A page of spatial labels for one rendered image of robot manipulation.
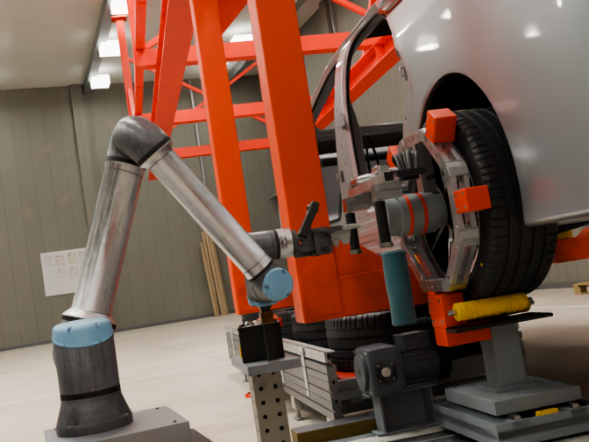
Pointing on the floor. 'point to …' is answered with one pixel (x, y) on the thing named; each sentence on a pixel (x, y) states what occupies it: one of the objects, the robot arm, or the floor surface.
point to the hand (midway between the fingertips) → (353, 226)
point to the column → (269, 408)
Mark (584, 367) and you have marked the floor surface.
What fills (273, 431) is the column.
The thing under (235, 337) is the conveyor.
